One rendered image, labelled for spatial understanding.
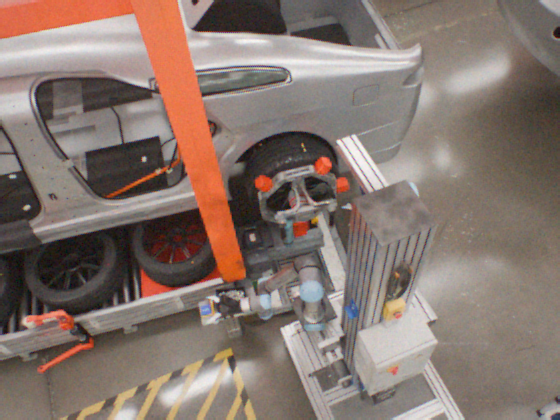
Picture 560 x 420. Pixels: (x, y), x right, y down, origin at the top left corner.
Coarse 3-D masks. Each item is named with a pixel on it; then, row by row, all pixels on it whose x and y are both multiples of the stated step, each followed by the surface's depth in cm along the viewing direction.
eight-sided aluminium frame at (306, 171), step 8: (304, 168) 336; (312, 168) 335; (280, 176) 333; (288, 176) 332; (296, 176) 333; (304, 176) 335; (320, 176) 340; (328, 176) 344; (280, 184) 335; (328, 184) 359; (336, 184) 352; (264, 192) 344; (272, 192) 340; (264, 200) 344; (264, 208) 352; (264, 216) 359; (272, 216) 363
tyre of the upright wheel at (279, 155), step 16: (272, 144) 343; (288, 144) 341; (304, 144) 342; (320, 144) 351; (256, 160) 346; (272, 160) 337; (288, 160) 333; (304, 160) 335; (256, 176) 342; (272, 176) 340; (336, 176) 359; (256, 192) 349; (256, 208) 363
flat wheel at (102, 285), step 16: (64, 240) 392; (80, 240) 398; (96, 240) 388; (112, 240) 384; (32, 256) 379; (48, 256) 381; (64, 256) 403; (80, 256) 381; (96, 256) 381; (112, 256) 376; (32, 272) 372; (48, 272) 375; (64, 272) 375; (80, 272) 373; (112, 272) 372; (32, 288) 364; (48, 288) 364; (64, 288) 366; (80, 288) 363; (96, 288) 363; (112, 288) 378; (48, 304) 365; (64, 304) 361; (80, 304) 365; (96, 304) 375
